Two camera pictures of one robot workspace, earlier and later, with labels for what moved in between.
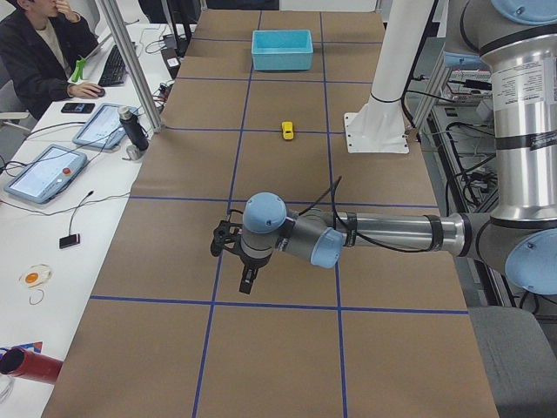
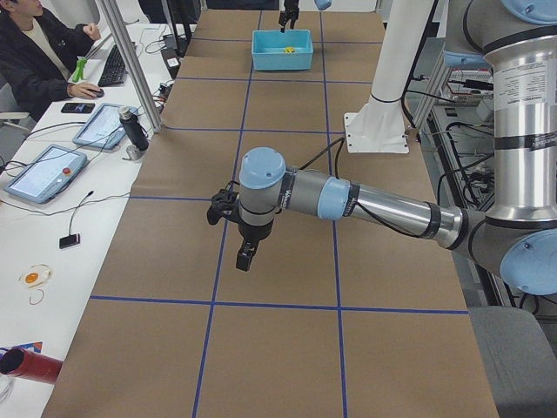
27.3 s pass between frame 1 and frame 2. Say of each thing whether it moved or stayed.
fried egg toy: stayed
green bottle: stayed
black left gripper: moved
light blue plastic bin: stayed
